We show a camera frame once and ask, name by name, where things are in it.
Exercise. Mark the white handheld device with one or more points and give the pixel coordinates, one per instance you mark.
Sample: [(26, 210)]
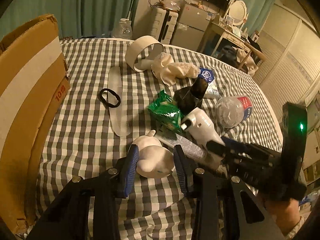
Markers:
[(199, 125)]

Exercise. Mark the brown cardboard box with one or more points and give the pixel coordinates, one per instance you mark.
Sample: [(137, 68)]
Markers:
[(34, 82)]

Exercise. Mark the white vanity table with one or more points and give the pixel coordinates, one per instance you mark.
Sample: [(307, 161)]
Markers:
[(214, 29)]

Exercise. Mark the person right hand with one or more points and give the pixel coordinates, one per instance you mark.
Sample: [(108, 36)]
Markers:
[(285, 214)]

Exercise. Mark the blue tissue pack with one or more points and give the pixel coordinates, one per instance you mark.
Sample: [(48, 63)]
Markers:
[(211, 91)]

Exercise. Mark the oval vanity mirror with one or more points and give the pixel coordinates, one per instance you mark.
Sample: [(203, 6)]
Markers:
[(238, 12)]

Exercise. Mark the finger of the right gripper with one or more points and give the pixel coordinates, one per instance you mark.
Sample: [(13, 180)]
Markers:
[(232, 151)]

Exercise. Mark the cream fabric scrunchie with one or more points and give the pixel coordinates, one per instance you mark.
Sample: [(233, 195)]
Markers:
[(167, 70)]

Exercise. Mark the checkered bed sheet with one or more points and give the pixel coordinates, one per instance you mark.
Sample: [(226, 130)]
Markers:
[(81, 142)]

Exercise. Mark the green snack packet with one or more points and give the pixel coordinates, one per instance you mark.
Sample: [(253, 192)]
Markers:
[(166, 112)]

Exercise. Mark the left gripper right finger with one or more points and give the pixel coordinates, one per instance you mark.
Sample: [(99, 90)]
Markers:
[(225, 208)]

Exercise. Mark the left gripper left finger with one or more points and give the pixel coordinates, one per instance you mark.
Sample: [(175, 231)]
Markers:
[(67, 215)]

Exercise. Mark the grey mini fridge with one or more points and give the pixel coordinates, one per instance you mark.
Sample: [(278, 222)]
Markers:
[(191, 24)]

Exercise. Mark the green curtain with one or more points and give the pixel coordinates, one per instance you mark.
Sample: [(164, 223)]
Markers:
[(257, 2), (76, 18)]

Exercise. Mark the large clear water bottle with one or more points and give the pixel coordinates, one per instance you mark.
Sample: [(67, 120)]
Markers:
[(123, 29)]

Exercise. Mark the white suitcase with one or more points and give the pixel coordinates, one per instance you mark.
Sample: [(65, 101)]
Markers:
[(162, 24)]

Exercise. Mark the white louvered wardrobe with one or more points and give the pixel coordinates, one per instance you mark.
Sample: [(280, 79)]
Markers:
[(291, 70)]

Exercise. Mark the clear plastic tube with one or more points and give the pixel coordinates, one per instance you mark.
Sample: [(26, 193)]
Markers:
[(117, 110)]

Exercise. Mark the clear plastic jar red label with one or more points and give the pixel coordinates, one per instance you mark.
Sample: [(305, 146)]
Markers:
[(232, 110)]

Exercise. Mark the white plush toy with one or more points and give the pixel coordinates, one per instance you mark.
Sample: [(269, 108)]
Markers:
[(154, 161)]

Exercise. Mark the white cream tube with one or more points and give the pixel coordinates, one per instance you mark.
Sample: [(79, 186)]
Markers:
[(172, 139)]

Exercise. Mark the dark glass bottle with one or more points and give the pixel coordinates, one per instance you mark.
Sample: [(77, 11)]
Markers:
[(189, 98)]

